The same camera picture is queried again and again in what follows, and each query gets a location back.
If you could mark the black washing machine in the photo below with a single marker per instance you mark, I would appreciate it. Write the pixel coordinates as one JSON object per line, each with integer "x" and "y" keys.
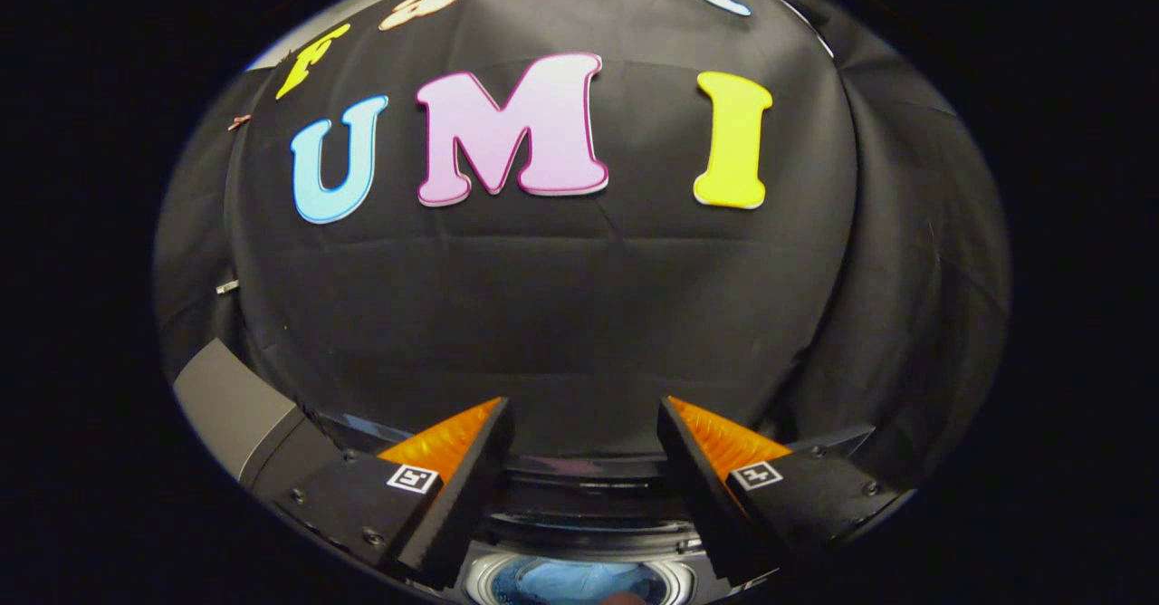
{"x": 579, "y": 496}

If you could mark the grey box stand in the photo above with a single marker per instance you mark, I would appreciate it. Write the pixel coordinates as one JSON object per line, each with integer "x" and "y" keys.
{"x": 235, "y": 406}

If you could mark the red clip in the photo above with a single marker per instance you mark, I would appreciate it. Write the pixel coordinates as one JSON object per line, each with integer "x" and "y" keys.
{"x": 238, "y": 121}

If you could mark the silver clip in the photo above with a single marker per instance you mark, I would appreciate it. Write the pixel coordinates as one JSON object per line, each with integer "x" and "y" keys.
{"x": 226, "y": 287}

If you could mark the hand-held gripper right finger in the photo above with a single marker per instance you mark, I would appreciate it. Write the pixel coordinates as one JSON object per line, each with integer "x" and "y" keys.
{"x": 693, "y": 496}

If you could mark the light blue polo shirt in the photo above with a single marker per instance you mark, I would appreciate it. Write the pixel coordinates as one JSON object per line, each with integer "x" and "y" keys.
{"x": 561, "y": 580}

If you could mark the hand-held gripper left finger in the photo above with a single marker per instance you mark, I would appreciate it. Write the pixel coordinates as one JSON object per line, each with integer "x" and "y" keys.
{"x": 471, "y": 496}

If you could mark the black backdrop cloth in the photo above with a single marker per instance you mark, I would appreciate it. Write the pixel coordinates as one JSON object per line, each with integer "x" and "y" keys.
{"x": 561, "y": 315}

